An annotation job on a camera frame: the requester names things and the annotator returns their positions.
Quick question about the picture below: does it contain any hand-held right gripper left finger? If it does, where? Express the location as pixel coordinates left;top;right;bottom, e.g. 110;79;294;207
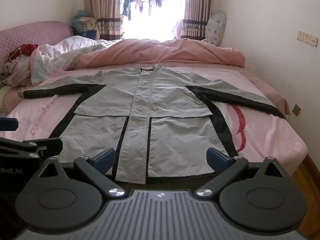
39;147;126;198

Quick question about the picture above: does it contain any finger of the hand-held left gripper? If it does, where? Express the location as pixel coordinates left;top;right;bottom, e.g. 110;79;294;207
0;117;20;132
0;137;63;164

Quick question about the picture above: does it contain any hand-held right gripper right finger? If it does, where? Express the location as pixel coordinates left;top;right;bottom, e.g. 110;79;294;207
196;147;285;198

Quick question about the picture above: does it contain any pale knitted cloth pile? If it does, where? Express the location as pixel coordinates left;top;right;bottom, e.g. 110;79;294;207
0;54;34;88

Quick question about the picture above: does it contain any red cloth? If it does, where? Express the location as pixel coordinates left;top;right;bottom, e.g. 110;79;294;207
16;44;39;56

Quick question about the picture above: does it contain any pink pillow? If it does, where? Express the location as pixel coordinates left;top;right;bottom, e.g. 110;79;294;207
0;21;74;61

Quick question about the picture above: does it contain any white quilt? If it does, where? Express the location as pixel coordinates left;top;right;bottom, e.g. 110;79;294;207
30;35;120;85

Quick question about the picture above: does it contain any dark blue box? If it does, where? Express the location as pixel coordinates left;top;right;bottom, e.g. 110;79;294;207
80;29;97;40

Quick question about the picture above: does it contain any pink duvet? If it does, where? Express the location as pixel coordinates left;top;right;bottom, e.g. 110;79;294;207
67;38;246;69

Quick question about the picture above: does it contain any white patterned fan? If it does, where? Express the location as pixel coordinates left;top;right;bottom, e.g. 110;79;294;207
202;12;227;46

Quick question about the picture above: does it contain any pink cloth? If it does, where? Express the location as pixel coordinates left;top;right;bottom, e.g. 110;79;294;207
172;19;184;40

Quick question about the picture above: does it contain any beige patterned curtain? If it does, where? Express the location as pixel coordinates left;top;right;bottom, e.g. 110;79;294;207
182;0;213;40
83;0;125;40

